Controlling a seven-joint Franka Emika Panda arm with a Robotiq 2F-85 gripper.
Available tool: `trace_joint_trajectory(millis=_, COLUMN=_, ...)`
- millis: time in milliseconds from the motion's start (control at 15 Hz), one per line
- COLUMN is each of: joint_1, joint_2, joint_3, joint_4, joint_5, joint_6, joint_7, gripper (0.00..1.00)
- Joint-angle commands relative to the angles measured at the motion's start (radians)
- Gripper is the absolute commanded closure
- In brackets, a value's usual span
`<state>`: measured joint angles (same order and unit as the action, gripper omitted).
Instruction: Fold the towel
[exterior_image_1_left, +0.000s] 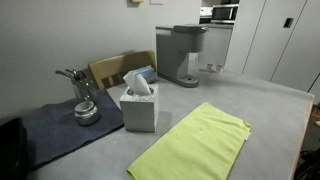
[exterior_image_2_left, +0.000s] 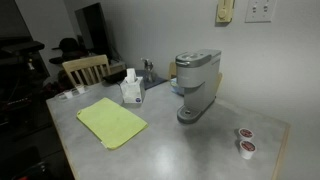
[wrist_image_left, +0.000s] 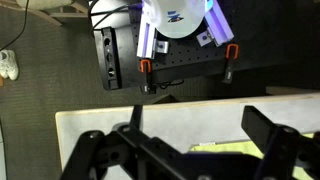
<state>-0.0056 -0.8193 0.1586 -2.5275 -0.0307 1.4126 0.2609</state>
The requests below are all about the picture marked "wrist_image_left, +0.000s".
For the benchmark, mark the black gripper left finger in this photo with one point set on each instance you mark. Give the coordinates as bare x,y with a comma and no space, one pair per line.
133,153

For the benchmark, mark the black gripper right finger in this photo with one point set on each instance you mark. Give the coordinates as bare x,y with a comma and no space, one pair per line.
283,150

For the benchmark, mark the yellow-green microfibre towel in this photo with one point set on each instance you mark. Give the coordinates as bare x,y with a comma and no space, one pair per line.
226,148

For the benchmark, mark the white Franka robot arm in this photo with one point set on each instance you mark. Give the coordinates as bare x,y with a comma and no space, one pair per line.
176,23

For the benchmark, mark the orange black bar clamp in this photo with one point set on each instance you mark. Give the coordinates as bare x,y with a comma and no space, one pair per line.
231,56
145,66

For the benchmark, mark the black power strip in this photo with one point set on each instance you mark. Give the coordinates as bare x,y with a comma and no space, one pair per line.
109,60

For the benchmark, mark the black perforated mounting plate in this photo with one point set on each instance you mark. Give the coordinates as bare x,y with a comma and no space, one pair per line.
190,55

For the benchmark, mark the aluminium extrusion bar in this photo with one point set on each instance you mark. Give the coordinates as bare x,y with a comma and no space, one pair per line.
220,23
146,36

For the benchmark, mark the white sneaker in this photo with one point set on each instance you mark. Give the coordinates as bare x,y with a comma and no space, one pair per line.
12,65
3,63

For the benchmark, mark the small metal corner bracket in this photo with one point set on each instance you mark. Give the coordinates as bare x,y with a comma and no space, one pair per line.
204,38
162,46

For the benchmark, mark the light wooden frame furniture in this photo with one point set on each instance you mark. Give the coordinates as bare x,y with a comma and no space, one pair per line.
50,15

